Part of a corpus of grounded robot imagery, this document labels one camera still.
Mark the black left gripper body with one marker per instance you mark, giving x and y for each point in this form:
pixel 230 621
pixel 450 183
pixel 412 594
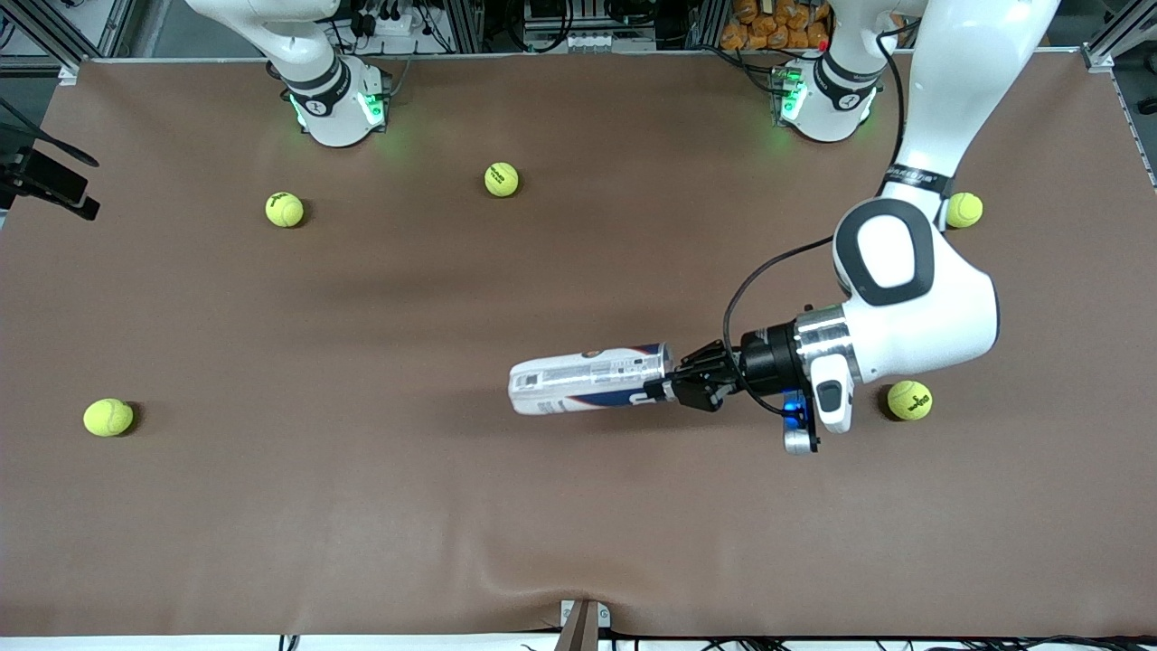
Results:
pixel 766 360

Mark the white blue tennis ball can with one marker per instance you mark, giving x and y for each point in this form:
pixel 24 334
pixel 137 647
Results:
pixel 578 380

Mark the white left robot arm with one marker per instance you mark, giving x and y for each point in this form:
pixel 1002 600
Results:
pixel 931 307

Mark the yellow tennis ball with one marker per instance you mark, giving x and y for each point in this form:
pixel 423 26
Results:
pixel 285 210
pixel 965 210
pixel 502 179
pixel 909 400
pixel 108 417

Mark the brown table mat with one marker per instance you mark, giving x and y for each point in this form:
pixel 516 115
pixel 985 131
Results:
pixel 578 497

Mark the bag of orange items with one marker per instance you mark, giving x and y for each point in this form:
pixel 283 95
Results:
pixel 777 27

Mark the dark electronics box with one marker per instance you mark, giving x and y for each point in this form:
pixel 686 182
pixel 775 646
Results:
pixel 587 41

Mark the white power strip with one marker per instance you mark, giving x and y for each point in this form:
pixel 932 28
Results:
pixel 393 23

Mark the aluminium frame strut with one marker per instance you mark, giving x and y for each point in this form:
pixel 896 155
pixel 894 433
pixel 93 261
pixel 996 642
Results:
pixel 1107 50
pixel 54 36

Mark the grey table clamp bracket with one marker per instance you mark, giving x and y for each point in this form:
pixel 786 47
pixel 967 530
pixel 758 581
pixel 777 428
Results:
pixel 578 633

